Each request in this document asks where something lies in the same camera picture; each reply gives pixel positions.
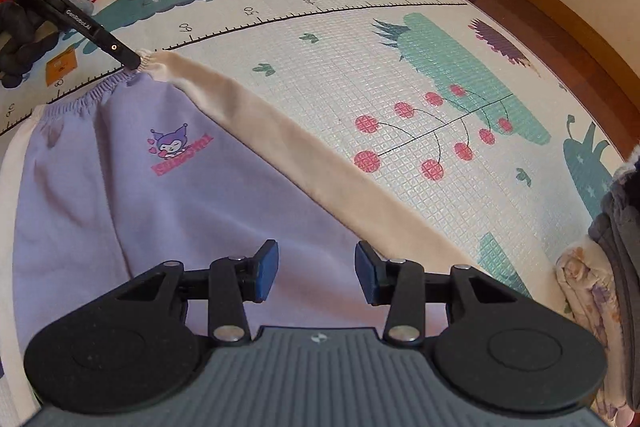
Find orange card tag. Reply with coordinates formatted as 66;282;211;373
46;46;77;87

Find purple and cream pants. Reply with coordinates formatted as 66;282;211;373
1;52;469;426

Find floral folded garment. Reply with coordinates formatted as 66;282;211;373
555;236;634;426

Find black folded garment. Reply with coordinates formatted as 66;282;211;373
588;166;640;358

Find cartoon animal play mat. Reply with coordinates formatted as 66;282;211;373
0;0;626;427

